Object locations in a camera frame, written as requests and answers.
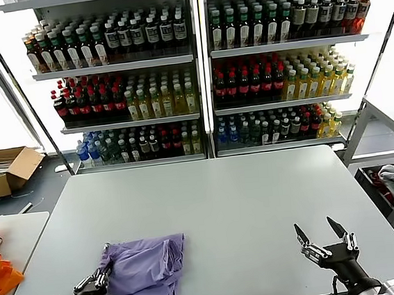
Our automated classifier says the orange cloth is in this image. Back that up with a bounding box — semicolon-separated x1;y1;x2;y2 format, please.
0;246;26;295

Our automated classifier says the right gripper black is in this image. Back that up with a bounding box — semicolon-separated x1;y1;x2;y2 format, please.
293;210;383;295

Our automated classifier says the red garment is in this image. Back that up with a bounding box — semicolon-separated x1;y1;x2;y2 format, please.
366;166;394;210

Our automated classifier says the red drink bottle white cap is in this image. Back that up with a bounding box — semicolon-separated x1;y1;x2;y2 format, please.
356;0;375;33

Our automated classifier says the dark bottle blue white label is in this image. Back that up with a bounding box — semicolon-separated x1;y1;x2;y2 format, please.
158;12;176;49
116;19;135;54
172;10;189;48
318;0;336;36
344;0;362;34
104;21;122;56
144;15;163;51
331;0;350;35
129;17;148;53

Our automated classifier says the dark bottle beige label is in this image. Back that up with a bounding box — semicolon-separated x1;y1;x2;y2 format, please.
290;0;309;38
304;0;323;37

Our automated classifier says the dark bottle white cap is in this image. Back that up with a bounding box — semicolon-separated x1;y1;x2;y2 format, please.
147;133;162;159
290;115;304;141
279;117;293;142
138;134;152;160

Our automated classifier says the green cap dark tea bottle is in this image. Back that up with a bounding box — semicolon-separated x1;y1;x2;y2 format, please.
76;25;97;68
36;31;56;74
263;1;281;43
62;27;83;69
208;8;227;49
90;23;110;66
49;29;69;71
277;1;295;42
249;3;268;44
236;5;254;47
222;6;240;48

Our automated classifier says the red cap cola bottle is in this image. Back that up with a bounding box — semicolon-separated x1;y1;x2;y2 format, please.
111;84;129;121
64;91;81;127
249;67;265;102
212;71;229;105
310;109;325;138
170;128;183;156
51;90;71;129
236;69;252;103
100;85;117;123
224;70;241;104
299;111;314;140
272;64;288;99
76;89;93;126
88;86;105;124
261;66;276;100
159;128;173;157

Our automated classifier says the yellow juice bottle green label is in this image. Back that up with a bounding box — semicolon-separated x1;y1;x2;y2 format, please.
190;129;204;155
329;111;345;137
306;65;324;98
124;89;140;122
318;112;334;138
183;80;199;115
180;130;193;155
341;62;359;94
318;63;336;96
171;82;188;115
136;87;152;120
160;84;176;117
148;85;164;119
282;68;300;101
330;63;348;95
295;67;312;99

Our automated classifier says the brown cardboard box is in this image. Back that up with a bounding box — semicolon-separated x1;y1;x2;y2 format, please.
0;143;51;199

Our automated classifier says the purple t-shirt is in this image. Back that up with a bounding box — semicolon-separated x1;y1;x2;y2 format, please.
96;232;192;295

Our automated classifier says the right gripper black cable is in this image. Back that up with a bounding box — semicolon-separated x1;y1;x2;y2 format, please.
330;273;348;295

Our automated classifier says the black crate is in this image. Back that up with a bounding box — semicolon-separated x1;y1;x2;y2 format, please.
354;163;394;220

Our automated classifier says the grey metal shelf unit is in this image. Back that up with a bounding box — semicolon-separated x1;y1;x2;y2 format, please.
196;0;394;158
0;0;210;180

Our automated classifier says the blue label water bottle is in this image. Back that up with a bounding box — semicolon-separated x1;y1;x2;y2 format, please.
87;141;102;167
76;139;93;169
217;125;231;149
228;124;241;149

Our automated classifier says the orange drink bottle white label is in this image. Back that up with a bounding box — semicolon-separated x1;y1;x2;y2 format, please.
24;36;43;75

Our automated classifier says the grey metal frame cart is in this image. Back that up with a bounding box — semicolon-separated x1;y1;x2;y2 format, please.
337;93;394;233

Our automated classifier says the dark window post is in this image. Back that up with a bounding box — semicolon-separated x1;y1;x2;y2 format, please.
0;0;81;183
327;0;394;150

